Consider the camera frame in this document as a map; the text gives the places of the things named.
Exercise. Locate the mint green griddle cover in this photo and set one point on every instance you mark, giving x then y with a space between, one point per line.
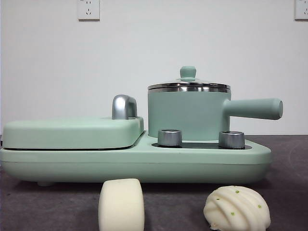
72 132

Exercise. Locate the silver control knob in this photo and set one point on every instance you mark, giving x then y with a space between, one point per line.
169 138
231 140

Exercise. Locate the mint green breakfast machine base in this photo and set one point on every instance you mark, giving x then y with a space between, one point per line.
144 163

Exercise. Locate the white wall socket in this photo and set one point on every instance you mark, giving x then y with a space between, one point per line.
302 9
88 10

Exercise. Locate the pleated white bun green flecks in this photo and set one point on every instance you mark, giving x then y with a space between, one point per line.
237 207

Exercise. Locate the black control panel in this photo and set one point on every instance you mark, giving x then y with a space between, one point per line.
199 145

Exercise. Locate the smooth white steamed bun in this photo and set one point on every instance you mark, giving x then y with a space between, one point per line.
120 204

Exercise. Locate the glass pot lid green knob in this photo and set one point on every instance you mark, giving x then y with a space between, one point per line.
188 72

